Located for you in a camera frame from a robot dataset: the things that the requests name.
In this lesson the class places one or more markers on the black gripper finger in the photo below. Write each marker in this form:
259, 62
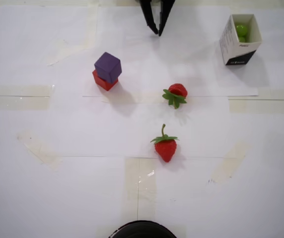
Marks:
166, 12
149, 15

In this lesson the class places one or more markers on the green plastic grape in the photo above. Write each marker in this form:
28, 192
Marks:
242, 39
241, 29

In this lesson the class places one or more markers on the white and black cardboard box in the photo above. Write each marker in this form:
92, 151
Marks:
236, 59

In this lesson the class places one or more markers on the white paper sheet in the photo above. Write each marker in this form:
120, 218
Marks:
181, 49
94, 129
32, 37

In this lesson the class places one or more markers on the purple cube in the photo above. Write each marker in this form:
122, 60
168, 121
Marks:
107, 65

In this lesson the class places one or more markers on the red plastic strawberry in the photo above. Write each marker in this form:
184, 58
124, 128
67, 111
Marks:
165, 148
178, 89

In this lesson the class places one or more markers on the red cube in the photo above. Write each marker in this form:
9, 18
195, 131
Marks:
104, 84

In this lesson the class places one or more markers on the beige tape strip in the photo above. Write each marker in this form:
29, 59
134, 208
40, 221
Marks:
144, 188
40, 151
20, 101
229, 163
268, 106

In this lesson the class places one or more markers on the black domed object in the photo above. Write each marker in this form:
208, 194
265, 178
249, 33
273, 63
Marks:
142, 230

